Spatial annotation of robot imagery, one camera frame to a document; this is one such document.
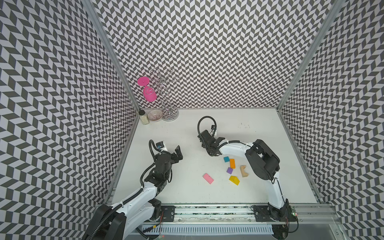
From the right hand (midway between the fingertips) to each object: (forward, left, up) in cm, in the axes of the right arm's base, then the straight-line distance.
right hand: (210, 143), depth 98 cm
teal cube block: (-11, -10, 0) cm, 15 cm away
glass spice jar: (+18, +46, +6) cm, 50 cm away
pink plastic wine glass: (+35, +44, +15) cm, 58 cm away
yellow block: (-24, -12, 0) cm, 27 cm away
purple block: (-18, -10, -1) cm, 21 cm away
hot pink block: (-23, +2, -1) cm, 23 cm away
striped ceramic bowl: (+24, +40, +4) cm, 47 cm away
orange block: (-14, -13, 0) cm, 19 cm away
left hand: (-8, +22, +10) cm, 26 cm away
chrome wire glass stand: (+39, +33, +24) cm, 57 cm away
